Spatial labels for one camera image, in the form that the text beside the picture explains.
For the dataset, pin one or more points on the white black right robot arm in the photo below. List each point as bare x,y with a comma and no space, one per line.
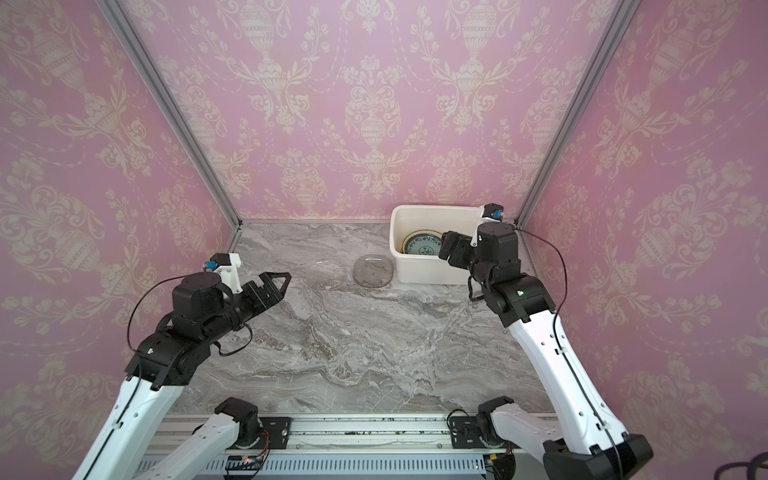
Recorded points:
527,311

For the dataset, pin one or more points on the aluminium right corner post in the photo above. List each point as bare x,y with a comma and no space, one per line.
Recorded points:
617,26

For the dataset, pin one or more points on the aluminium corner post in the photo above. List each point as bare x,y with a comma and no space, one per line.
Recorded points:
617,26
117,17

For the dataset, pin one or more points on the white plastic bin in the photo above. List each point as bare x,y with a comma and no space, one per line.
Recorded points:
416,269

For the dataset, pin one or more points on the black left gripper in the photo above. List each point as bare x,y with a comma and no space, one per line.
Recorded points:
263,301

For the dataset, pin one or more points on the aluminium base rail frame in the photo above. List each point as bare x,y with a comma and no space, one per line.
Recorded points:
372,444

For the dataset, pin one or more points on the aluminium left corner post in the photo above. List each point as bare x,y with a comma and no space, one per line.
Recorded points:
117,17

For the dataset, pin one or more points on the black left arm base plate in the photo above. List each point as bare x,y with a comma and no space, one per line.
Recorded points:
273,433

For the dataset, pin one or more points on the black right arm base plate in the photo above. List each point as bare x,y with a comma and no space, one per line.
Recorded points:
465,433

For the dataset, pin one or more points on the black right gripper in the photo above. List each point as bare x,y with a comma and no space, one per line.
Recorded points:
454,248

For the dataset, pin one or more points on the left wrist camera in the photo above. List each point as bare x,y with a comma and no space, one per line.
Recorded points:
226,265

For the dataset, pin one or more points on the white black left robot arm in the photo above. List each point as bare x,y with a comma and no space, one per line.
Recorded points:
206,306

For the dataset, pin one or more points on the clear glass plate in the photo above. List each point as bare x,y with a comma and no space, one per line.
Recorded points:
373,271

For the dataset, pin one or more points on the teal blue floral plate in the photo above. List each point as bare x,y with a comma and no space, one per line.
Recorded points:
422,243

